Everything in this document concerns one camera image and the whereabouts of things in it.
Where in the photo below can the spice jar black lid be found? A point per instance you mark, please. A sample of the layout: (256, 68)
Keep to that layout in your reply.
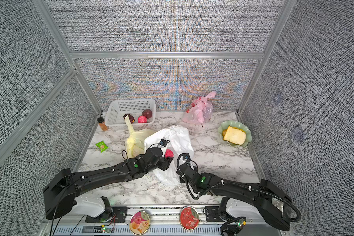
(101, 123)

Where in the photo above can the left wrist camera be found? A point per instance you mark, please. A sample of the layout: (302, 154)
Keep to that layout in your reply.
(163, 143)

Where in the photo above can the green snack packet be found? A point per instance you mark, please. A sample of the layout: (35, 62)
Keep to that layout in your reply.
(102, 146)

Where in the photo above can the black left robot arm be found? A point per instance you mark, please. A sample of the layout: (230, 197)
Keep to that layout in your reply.
(60, 193)

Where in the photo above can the yellow plastic bag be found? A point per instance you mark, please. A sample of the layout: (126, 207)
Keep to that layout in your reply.
(135, 144)

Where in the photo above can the pink wrinkled fruit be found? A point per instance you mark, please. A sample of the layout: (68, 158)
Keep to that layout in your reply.
(142, 119)
(169, 154)

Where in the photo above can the pink plastic bag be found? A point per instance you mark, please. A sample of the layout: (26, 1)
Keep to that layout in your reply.
(200, 110)

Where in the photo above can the yellow bread slice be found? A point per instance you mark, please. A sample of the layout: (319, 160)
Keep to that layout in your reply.
(234, 135)

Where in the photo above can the white plastic bag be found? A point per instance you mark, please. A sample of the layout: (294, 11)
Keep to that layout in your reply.
(179, 142)

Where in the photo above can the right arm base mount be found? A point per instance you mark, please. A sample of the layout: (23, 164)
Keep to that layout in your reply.
(231, 226)

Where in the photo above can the pink round tin lid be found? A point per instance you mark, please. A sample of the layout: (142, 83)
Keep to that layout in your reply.
(139, 223)

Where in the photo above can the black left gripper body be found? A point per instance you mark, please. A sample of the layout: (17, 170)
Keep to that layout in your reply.
(162, 164)

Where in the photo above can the red round tin lid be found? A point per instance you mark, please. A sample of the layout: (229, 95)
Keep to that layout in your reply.
(189, 218)

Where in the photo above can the white plastic basket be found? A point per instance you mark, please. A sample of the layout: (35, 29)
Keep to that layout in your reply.
(117, 109)

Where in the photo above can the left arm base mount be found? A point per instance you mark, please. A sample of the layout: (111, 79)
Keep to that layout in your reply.
(111, 214)

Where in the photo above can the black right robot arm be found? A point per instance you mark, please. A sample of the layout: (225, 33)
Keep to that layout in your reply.
(275, 207)

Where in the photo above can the green glass bowl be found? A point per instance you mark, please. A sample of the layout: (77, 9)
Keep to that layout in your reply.
(247, 137)

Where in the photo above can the dark purple fruit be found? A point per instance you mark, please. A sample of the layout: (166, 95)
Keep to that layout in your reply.
(130, 117)
(147, 113)

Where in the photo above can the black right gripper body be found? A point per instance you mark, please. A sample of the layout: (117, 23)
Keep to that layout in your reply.
(193, 188)

